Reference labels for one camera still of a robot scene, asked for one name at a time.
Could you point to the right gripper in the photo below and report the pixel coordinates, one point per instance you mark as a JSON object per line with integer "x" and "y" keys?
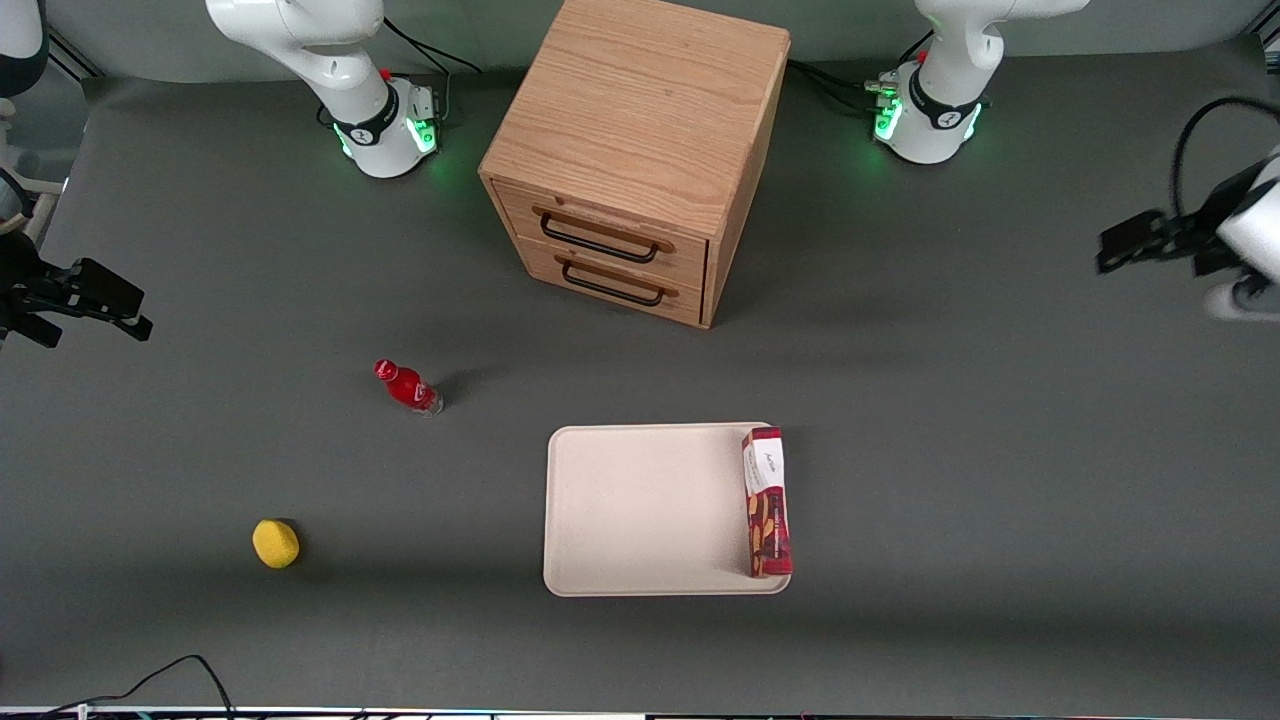
{"x": 22, "y": 282}

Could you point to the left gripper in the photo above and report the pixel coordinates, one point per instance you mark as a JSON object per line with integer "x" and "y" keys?
{"x": 1196, "y": 237}

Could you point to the red cookie box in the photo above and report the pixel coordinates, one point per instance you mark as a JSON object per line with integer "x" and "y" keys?
{"x": 768, "y": 505}

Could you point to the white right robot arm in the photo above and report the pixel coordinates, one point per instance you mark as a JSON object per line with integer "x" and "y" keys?
{"x": 300, "y": 40}

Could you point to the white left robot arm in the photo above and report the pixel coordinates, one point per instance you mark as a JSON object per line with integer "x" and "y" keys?
{"x": 940, "y": 110}

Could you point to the beige rectangular tray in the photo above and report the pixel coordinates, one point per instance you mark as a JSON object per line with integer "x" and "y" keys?
{"x": 645, "y": 510}

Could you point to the yellow lemon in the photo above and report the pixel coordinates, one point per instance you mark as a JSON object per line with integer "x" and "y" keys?
{"x": 275, "y": 543}

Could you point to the red soda bottle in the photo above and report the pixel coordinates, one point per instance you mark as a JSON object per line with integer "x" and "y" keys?
{"x": 408, "y": 388}

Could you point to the wooden drawer front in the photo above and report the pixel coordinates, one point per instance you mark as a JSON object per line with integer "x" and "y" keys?
{"x": 615, "y": 285}
{"x": 605, "y": 235}

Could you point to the wooden drawer cabinet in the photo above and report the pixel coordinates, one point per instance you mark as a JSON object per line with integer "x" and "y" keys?
{"x": 640, "y": 110}

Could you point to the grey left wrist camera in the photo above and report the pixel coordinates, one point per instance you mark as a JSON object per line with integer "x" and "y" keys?
{"x": 1240, "y": 300}

